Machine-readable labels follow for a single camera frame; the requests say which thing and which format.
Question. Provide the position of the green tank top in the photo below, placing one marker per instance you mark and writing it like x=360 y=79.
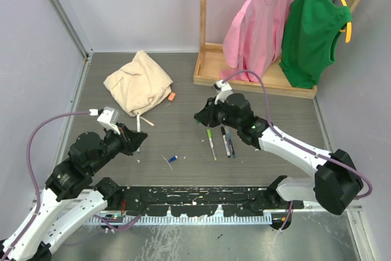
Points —
x=310 y=40

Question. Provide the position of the blue transparent gel pen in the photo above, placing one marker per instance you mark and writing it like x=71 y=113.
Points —
x=230 y=142

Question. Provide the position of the white marker lime end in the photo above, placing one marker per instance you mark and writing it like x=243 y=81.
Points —
x=210 y=138

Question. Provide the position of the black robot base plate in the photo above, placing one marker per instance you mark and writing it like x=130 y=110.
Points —
x=192 y=201

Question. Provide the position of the pink t-shirt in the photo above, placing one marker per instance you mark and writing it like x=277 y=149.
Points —
x=254 y=39

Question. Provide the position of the beige cloth bag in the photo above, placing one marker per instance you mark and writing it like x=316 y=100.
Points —
x=139 y=85

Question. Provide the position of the white marker black end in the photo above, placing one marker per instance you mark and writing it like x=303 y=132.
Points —
x=227 y=148

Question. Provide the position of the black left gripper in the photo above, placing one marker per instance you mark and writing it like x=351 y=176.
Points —
x=131 y=139

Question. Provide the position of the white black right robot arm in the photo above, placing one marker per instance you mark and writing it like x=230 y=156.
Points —
x=333 y=180

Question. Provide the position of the orange highlighter cap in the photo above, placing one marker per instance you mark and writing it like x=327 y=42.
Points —
x=171 y=96

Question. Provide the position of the small blue pen cap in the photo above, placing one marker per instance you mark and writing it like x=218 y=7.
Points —
x=172 y=159

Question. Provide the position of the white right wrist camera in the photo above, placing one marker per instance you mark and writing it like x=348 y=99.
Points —
x=223 y=90

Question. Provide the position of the aluminium frame rail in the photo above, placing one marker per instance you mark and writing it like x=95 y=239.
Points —
x=68 y=17

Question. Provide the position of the white marker dark green end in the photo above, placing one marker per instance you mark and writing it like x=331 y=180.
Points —
x=138 y=124

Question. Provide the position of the wooden clothes rack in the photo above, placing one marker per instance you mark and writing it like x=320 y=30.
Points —
x=211 y=61

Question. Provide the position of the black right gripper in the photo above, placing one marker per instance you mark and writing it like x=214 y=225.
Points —
x=206 y=115

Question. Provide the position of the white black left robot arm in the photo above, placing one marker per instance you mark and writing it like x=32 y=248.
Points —
x=42 y=232

